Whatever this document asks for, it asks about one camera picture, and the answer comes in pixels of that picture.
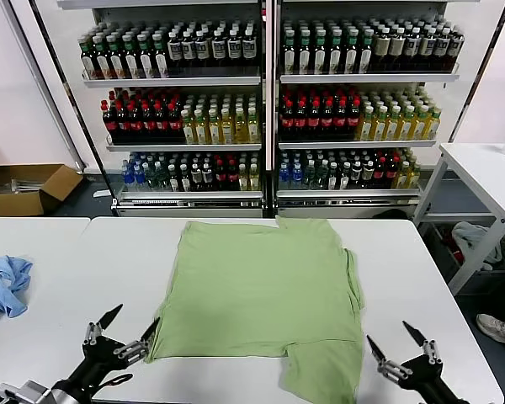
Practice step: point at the white label dark drink bottle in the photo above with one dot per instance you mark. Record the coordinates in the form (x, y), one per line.
(175, 51)
(248, 48)
(426, 46)
(218, 49)
(202, 49)
(188, 50)
(456, 45)
(441, 45)
(233, 49)
(411, 46)

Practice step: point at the green cap dark tea bottle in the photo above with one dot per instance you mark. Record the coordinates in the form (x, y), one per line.
(366, 59)
(130, 62)
(115, 62)
(351, 59)
(336, 59)
(145, 61)
(101, 63)
(87, 63)
(320, 59)
(304, 59)
(290, 59)
(160, 61)

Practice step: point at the green polo shirt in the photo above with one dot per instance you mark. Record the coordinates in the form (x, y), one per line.
(256, 286)

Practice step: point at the blue sports drink bottle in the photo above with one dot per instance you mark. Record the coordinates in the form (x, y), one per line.
(139, 176)
(128, 176)
(284, 174)
(297, 174)

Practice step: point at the red garment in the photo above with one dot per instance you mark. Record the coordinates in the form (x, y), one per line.
(449, 246)

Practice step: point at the white side table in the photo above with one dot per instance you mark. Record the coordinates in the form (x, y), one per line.
(475, 177)

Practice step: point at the white beverage shelf unit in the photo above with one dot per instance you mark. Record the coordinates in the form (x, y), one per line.
(362, 78)
(172, 81)

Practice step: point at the pale grey garment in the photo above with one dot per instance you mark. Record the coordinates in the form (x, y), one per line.
(471, 235)

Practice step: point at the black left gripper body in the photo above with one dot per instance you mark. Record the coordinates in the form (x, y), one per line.
(103, 357)

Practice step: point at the red cap cola bottle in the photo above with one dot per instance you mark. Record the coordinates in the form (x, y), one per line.
(288, 122)
(354, 122)
(123, 124)
(110, 124)
(162, 124)
(149, 124)
(327, 122)
(175, 124)
(314, 122)
(301, 122)
(135, 124)
(341, 122)

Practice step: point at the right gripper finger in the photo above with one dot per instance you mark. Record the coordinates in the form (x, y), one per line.
(383, 359)
(421, 338)

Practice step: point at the crumpled light blue garment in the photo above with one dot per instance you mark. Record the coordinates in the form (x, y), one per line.
(12, 273)

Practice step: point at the beige label dark drink bottle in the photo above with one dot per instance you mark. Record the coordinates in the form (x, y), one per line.
(381, 46)
(397, 46)

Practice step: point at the dark grey storage bin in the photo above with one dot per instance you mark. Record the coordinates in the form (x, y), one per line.
(431, 242)

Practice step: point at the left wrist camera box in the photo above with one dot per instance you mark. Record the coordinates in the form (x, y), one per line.
(2, 395)

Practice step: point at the brown cardboard box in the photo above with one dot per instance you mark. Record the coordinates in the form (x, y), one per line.
(12, 204)

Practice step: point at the white sneaker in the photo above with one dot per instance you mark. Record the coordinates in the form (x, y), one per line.
(496, 328)

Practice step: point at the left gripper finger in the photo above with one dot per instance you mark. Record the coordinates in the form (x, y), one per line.
(145, 336)
(105, 317)

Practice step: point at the glass cabinet door black frame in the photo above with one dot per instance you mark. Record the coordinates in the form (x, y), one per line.
(488, 84)
(54, 84)

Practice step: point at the yellow juice bottle white cap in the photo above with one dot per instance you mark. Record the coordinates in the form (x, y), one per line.
(188, 130)
(214, 130)
(408, 128)
(394, 128)
(253, 129)
(381, 128)
(201, 130)
(227, 130)
(240, 129)
(421, 127)
(434, 127)
(367, 128)

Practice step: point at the grey metal parts bundle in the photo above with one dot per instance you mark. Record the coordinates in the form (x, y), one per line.
(17, 185)

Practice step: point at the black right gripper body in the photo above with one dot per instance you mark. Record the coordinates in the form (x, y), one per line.
(425, 383)

